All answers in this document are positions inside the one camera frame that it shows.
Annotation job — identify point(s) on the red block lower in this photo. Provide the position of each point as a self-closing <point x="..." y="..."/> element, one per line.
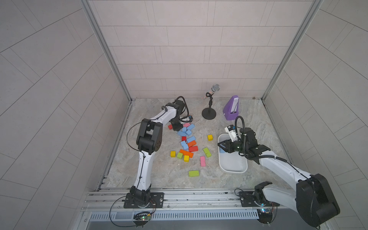
<point x="193" y="149"/>

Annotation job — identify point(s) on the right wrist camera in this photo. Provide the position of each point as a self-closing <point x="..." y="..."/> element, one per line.
<point x="232" y="131"/>

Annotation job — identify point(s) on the silver microphone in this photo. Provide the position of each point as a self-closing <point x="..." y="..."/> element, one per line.
<point x="215" y="88"/>

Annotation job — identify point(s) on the blue block pile left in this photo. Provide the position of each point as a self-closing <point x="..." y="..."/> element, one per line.
<point x="181" y="133"/>

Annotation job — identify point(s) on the blue block pile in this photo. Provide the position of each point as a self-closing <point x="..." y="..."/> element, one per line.
<point x="190" y="127"/>
<point x="181" y="133"/>

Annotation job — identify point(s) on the green block by pink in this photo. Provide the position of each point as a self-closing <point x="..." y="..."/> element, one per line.
<point x="207" y="152"/>

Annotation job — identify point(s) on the green cube small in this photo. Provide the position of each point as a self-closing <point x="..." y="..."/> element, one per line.
<point x="180" y="155"/>

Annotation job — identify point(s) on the green block front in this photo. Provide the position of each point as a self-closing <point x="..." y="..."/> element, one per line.
<point x="193" y="173"/>

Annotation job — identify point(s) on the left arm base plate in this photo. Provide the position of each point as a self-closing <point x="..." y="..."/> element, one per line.
<point x="144" y="200"/>

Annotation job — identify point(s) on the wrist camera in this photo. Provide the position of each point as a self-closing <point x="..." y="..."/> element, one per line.
<point x="232" y="131"/>
<point x="188" y="119"/>

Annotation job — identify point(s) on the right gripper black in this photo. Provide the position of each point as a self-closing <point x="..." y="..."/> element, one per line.
<point x="228" y="149"/>

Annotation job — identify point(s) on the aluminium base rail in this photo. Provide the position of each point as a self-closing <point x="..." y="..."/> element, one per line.
<point x="187" y="199"/>

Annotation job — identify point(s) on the circuit board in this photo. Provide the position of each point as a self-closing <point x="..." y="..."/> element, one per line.
<point x="265" y="216"/>
<point x="142" y="217"/>

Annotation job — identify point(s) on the right circuit board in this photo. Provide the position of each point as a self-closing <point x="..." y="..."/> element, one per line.
<point x="265" y="216"/>

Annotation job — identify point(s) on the pink block lower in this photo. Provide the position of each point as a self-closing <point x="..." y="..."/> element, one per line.
<point x="203" y="161"/>

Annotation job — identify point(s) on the blue cube beside orange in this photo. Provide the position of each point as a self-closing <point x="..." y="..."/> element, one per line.
<point x="185" y="147"/>

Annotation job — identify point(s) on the purple metronome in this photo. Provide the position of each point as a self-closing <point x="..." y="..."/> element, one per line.
<point x="231" y="109"/>

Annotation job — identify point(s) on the white plastic tray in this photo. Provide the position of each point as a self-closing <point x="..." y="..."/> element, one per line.
<point x="229" y="159"/>

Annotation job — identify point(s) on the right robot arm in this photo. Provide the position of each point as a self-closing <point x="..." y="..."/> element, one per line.
<point x="321" y="208"/>

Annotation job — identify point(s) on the yellow cube left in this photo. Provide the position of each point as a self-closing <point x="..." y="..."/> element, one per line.
<point x="172" y="153"/>

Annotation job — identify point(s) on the blue block pile top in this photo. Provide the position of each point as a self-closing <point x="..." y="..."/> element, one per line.
<point x="190" y="127"/>

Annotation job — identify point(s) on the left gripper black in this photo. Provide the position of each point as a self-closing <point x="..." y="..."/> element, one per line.
<point x="177" y="128"/>

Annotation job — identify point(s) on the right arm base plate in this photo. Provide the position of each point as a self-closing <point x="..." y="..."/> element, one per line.
<point x="249" y="199"/>

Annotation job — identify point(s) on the black microphone stand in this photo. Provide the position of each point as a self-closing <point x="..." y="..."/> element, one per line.
<point x="209" y="113"/>

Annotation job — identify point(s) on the left circuit board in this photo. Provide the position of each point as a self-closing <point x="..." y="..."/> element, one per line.
<point x="142" y="217"/>

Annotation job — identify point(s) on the orange block long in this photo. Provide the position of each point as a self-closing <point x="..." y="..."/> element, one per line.
<point x="187" y="153"/>

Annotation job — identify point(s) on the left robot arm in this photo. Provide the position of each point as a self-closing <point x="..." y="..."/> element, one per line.
<point x="149" y="140"/>

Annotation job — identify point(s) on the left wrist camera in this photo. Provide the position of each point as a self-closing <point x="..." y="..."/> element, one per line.
<point x="188" y="119"/>

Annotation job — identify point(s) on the orange block short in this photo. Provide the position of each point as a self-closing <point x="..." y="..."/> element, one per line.
<point x="192" y="143"/>

